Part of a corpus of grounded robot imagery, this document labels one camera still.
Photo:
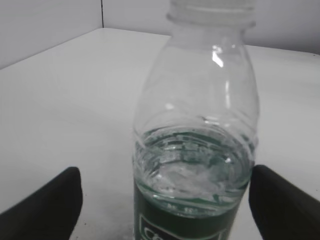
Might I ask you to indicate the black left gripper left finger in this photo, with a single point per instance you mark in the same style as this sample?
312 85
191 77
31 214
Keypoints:
50 213

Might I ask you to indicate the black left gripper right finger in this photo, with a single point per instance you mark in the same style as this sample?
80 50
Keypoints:
281 211

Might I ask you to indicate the clear green-label water bottle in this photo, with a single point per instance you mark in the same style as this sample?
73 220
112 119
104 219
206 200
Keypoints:
195 125

